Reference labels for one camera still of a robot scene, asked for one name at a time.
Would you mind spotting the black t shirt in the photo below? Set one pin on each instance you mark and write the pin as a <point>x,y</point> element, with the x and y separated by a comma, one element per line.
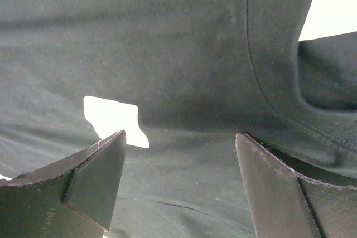
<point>181,78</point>

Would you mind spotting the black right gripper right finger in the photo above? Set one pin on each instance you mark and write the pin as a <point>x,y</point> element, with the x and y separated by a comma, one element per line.
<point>291,198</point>

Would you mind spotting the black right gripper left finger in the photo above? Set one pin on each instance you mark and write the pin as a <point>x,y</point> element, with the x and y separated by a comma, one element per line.
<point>73,197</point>

